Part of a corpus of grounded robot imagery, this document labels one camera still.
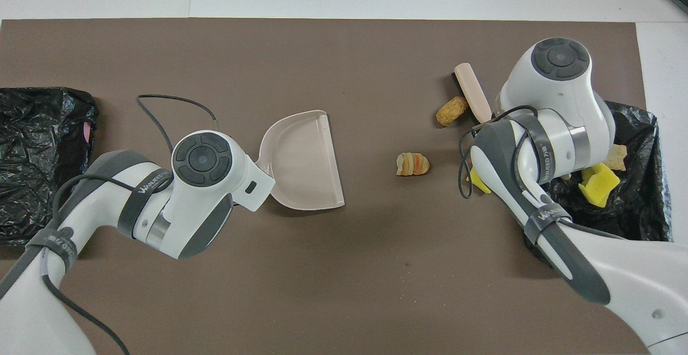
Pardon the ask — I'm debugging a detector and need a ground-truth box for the brown bread roll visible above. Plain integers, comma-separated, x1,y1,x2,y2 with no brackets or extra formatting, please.
435,96,469,127

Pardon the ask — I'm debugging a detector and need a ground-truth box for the beige brush with black bristles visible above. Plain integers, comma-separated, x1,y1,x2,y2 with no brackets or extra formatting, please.
450,62,493,124

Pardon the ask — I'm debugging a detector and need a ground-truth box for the yellow sponge piece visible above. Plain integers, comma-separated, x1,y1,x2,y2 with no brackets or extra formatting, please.
578,162,621,208
465,169,491,195

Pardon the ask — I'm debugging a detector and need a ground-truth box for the beige bread chunk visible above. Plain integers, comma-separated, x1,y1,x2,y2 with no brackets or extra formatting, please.
602,144,628,172

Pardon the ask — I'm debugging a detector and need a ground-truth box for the beige plastic dustpan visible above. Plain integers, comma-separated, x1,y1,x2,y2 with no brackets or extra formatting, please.
254,110,346,210

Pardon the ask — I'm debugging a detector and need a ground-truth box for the open black bag-lined bin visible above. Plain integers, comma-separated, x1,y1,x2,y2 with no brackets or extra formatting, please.
524,101,672,261

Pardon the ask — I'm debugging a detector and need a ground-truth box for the black bag-covered bin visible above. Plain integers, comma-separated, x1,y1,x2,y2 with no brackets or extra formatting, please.
0,87,99,248

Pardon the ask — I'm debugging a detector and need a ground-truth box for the brown table mat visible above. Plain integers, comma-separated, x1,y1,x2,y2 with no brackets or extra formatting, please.
0,18,674,355

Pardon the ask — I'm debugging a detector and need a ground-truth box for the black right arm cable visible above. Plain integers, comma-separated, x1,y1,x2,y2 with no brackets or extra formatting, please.
457,105,539,200

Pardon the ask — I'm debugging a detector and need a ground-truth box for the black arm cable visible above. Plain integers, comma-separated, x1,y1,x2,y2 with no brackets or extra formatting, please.
457,105,539,200
41,95,218,355

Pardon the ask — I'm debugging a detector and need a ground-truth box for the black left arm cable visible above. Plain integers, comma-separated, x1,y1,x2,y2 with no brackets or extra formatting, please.
41,95,218,355

